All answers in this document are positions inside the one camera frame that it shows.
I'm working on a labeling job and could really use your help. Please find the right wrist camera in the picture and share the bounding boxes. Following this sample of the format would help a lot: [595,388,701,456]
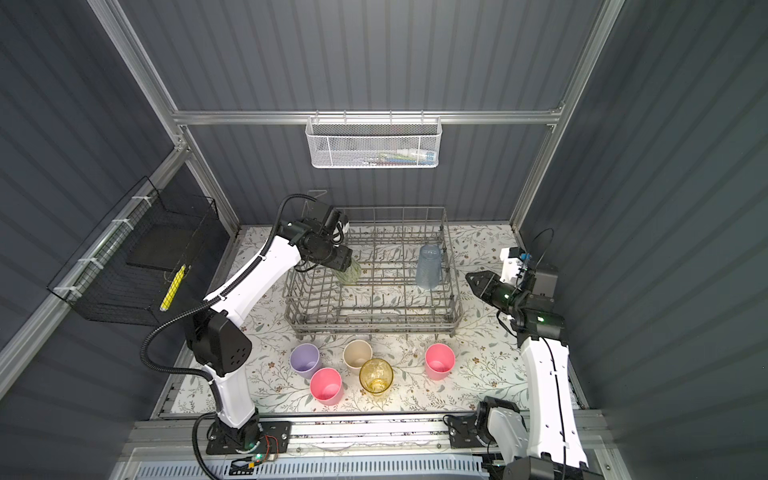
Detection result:
[499,247,531,285]

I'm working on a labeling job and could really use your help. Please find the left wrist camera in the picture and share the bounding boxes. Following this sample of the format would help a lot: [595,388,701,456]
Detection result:
[324,207,349,245]

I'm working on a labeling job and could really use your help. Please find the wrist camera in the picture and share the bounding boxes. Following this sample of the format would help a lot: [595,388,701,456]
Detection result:
[324,207,349,245]
[499,247,531,285]

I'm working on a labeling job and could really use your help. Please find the pink cup front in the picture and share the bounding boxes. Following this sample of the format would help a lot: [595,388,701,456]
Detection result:
[310,367,344,406]

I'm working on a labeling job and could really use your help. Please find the pink cup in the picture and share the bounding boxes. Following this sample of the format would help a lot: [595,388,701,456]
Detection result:
[425,343,456,380]
[310,367,344,406]

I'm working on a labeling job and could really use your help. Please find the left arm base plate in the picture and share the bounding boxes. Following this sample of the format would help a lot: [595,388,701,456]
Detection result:
[206,420,292,455]

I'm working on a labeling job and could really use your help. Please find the yellow brush in basket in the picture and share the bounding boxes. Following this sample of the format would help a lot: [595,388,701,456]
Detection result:
[159,265,187,312]

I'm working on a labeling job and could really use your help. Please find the purple cup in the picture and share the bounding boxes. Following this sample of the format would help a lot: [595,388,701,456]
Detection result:
[290,343,322,379]

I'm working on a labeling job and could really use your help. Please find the white vented strip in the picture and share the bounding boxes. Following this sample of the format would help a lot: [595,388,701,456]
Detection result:
[134,454,490,480]

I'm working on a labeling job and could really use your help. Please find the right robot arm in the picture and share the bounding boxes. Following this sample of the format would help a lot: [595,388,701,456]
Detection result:
[465,270,603,479]

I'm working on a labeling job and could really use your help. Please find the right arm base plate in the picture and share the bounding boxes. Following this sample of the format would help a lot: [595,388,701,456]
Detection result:
[442,414,495,449]

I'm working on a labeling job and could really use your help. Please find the black corrugated cable hose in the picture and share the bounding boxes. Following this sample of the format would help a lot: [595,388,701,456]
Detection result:
[139,193,319,480]

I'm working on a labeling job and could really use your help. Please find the green transparent cup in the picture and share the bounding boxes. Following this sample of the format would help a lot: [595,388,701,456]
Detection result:
[334,259,362,286]

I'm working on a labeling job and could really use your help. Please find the yellow transparent cup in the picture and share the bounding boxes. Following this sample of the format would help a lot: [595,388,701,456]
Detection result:
[358,358,394,395]

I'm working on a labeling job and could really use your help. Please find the grey wire dish rack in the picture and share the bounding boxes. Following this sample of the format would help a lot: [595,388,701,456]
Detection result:
[284,206,462,336]

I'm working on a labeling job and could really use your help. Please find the white mesh wall basket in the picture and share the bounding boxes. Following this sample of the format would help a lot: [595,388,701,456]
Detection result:
[305,118,443,169]

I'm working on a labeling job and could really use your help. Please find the items in white basket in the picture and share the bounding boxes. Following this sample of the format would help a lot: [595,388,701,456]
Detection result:
[353,148,438,167]

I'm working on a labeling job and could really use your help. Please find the black wire wall basket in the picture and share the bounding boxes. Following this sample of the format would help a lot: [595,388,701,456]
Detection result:
[47,178,227,326]

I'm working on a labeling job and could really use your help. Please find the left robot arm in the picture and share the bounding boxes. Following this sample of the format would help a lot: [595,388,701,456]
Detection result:
[187,194,352,429]

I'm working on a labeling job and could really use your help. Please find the beige cup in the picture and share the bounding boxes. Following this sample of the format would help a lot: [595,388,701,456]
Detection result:
[342,339,373,373]

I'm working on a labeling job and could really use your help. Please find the blue-grey transparent cup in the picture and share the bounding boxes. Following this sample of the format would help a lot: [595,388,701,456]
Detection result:
[415,244,442,291]

